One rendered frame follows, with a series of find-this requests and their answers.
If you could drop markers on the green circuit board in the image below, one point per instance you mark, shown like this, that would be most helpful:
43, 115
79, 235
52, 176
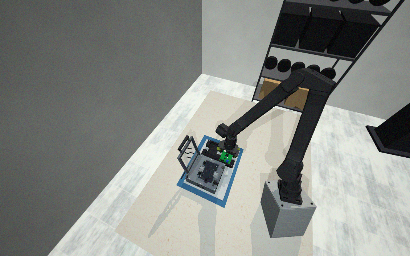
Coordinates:
225, 157

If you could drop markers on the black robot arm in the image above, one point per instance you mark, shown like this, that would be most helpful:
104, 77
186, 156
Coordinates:
320, 87

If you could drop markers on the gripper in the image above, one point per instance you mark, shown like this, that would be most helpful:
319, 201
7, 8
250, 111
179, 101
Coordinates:
229, 148

